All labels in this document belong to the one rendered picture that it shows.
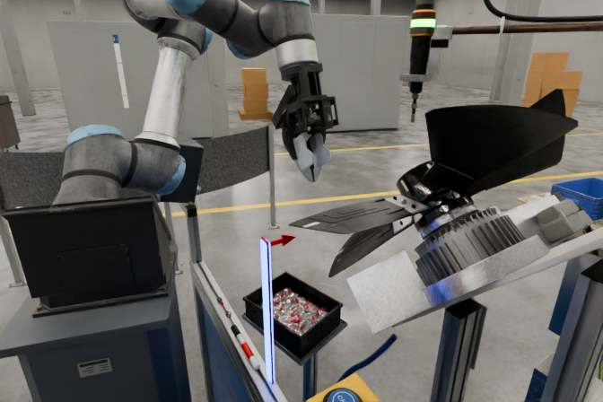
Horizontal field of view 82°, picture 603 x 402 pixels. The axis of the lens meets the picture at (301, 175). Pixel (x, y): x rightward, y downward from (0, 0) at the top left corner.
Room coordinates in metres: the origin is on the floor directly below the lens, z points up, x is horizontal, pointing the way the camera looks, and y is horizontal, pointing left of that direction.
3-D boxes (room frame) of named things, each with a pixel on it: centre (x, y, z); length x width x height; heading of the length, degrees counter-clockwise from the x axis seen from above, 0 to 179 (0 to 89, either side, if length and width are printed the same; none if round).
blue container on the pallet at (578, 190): (2.97, -2.71, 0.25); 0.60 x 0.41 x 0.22; 111
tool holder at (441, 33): (0.72, -0.24, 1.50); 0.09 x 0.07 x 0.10; 66
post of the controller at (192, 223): (0.99, 0.35, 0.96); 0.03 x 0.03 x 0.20; 31
